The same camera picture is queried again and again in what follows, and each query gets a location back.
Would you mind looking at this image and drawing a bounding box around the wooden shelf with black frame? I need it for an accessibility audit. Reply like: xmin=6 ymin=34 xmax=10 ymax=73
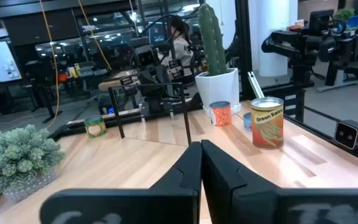
xmin=107 ymin=81 xmax=196 ymax=147

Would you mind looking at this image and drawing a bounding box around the black table-level camera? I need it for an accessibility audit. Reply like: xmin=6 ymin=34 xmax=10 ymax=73
xmin=333 ymin=119 xmax=358 ymax=151

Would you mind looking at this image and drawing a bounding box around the yellow hanging cable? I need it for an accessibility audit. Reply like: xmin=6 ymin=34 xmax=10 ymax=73
xmin=39 ymin=0 xmax=60 ymax=127
xmin=78 ymin=0 xmax=112 ymax=71

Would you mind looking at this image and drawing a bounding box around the Green Beans can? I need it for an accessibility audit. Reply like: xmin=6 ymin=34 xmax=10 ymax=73
xmin=250 ymin=96 xmax=285 ymax=150

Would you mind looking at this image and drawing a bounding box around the white hexagonal plant pot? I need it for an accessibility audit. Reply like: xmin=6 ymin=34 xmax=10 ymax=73
xmin=195 ymin=67 xmax=242 ymax=115

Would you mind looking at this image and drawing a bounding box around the silver metal bar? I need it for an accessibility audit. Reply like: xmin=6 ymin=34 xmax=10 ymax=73
xmin=247 ymin=71 xmax=265 ymax=100

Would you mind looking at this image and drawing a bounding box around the green cactus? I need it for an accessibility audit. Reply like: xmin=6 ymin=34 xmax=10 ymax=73
xmin=197 ymin=3 xmax=229 ymax=77

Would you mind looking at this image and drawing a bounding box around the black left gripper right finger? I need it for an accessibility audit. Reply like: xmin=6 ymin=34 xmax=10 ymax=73
xmin=200 ymin=139 xmax=358 ymax=224

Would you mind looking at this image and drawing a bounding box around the white round column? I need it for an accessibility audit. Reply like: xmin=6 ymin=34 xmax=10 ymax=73
xmin=249 ymin=0 xmax=300 ymax=77

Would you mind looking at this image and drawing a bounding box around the green succulent in grey pot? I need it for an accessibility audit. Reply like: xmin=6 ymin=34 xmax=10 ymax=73
xmin=0 ymin=124 xmax=67 ymax=203

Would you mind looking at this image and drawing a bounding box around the short blue can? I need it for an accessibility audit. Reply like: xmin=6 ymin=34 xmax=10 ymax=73
xmin=242 ymin=111 xmax=254 ymax=132

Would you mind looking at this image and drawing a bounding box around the Saucy O's pasta can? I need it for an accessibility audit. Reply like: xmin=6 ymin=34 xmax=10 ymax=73
xmin=209 ymin=101 xmax=233 ymax=127

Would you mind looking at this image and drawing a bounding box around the small green peaches can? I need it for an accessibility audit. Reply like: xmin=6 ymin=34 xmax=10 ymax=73
xmin=83 ymin=115 xmax=108 ymax=139

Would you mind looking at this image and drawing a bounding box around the person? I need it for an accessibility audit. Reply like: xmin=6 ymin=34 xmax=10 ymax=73
xmin=160 ymin=15 xmax=195 ymax=75

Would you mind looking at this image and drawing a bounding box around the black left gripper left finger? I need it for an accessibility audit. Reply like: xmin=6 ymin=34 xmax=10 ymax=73
xmin=39 ymin=141 xmax=203 ymax=224

